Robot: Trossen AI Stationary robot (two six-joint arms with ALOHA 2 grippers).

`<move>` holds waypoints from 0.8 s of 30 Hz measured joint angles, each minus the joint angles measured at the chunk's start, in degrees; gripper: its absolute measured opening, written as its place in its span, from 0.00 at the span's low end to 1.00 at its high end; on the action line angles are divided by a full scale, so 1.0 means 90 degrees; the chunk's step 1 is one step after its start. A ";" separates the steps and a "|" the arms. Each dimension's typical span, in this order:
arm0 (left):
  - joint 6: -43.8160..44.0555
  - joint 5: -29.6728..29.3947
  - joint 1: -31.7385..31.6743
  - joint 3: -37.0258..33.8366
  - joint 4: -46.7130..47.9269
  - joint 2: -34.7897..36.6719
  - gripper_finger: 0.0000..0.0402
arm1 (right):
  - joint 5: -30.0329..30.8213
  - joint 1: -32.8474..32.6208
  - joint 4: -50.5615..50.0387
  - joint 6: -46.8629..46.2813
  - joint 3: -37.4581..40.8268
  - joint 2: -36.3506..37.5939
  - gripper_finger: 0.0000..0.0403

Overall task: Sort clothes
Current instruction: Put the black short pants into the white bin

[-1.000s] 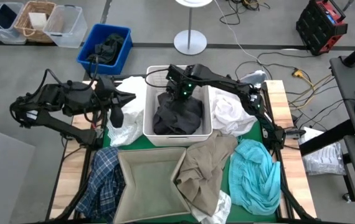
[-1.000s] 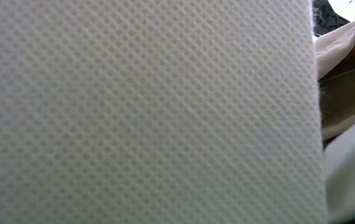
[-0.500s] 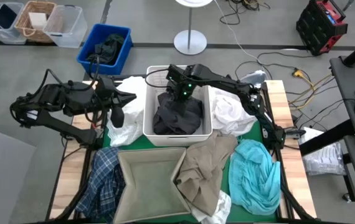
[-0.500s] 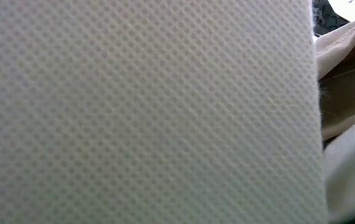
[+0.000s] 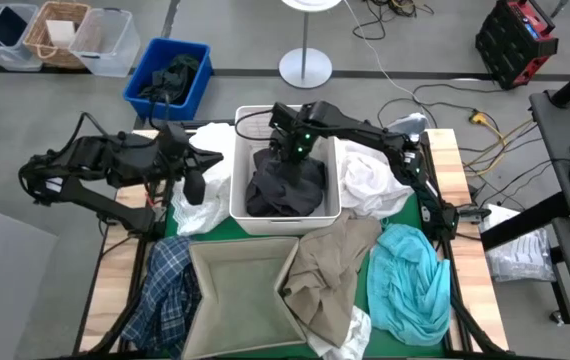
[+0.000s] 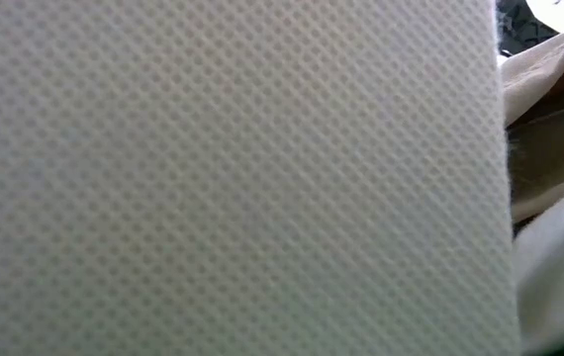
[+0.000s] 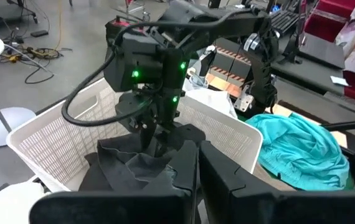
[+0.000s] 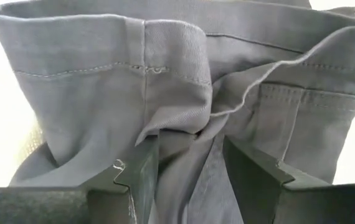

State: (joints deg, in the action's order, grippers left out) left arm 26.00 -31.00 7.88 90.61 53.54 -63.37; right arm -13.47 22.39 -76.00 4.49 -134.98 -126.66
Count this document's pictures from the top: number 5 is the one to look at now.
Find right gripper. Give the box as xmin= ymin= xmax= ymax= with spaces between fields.
xmin=268 ymin=102 xmax=322 ymax=165

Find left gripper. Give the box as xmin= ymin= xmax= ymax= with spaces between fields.
xmin=154 ymin=122 xmax=225 ymax=206

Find white lace garment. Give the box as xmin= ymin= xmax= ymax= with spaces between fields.
xmin=170 ymin=122 xmax=236 ymax=237

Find dark grey garment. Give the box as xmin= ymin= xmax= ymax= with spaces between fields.
xmin=244 ymin=147 xmax=327 ymax=218

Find smooth white shirt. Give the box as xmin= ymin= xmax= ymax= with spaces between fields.
xmin=337 ymin=139 xmax=416 ymax=221

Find blue plaid shirt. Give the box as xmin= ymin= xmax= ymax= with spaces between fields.
xmin=119 ymin=235 xmax=204 ymax=359

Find beige trousers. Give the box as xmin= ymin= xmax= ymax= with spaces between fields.
xmin=282 ymin=209 xmax=384 ymax=349

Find turquoise garment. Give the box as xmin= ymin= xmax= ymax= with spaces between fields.
xmin=366 ymin=223 xmax=452 ymax=347

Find small white garment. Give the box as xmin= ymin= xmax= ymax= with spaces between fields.
xmin=304 ymin=305 xmax=374 ymax=360

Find white plastic laundry basket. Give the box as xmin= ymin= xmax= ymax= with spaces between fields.
xmin=228 ymin=103 xmax=342 ymax=236

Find dark green garment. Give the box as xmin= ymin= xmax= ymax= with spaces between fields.
xmin=138 ymin=53 xmax=201 ymax=106

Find blue plastic bin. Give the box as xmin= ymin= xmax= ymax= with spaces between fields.
xmin=122 ymin=37 xmax=214 ymax=122

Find grey-headed desk lamp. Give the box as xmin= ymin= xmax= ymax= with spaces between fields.
xmin=387 ymin=112 xmax=431 ymax=146

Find beige fabric storage bin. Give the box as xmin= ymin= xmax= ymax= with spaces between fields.
xmin=180 ymin=235 xmax=309 ymax=360

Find empty clear plastic bin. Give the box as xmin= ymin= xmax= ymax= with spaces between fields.
xmin=68 ymin=7 xmax=142 ymax=79

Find white paper box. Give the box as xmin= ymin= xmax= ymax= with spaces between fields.
xmin=45 ymin=19 xmax=77 ymax=49

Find wicker basket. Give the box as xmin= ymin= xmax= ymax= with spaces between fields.
xmin=22 ymin=0 xmax=91 ymax=70

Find clear plastic bin with lid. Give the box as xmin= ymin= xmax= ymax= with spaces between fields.
xmin=0 ymin=2 xmax=44 ymax=73

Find red and black toolbox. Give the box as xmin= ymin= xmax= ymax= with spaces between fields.
xmin=474 ymin=0 xmax=560 ymax=91

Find dark rectangular box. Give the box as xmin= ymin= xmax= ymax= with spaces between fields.
xmin=0 ymin=5 xmax=29 ymax=47

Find green table mat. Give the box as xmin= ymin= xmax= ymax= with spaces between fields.
xmin=163 ymin=194 xmax=447 ymax=359

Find clear plastic bag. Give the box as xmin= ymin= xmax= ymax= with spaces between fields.
xmin=479 ymin=204 xmax=557 ymax=284

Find black side table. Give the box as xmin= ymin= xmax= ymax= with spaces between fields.
xmin=528 ymin=89 xmax=570 ymax=221

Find white round pedestal stand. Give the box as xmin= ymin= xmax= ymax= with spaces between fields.
xmin=278 ymin=0 xmax=342 ymax=90

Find white floor cable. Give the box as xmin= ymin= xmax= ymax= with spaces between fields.
xmin=342 ymin=0 xmax=422 ymax=100

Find black cable bundle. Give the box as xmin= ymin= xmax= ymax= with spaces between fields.
xmin=352 ymin=0 xmax=436 ymax=41

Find black floor cables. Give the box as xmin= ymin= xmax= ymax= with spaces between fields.
xmin=377 ymin=82 xmax=506 ymax=130

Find yellow cables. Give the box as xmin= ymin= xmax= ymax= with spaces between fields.
xmin=462 ymin=119 xmax=536 ymax=177

